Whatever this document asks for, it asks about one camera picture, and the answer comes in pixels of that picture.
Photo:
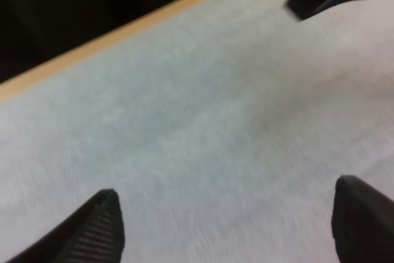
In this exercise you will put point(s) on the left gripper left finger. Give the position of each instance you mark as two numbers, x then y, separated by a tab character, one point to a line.
92	238

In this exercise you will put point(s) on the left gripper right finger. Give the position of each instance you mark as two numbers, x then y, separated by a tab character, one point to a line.
363	223

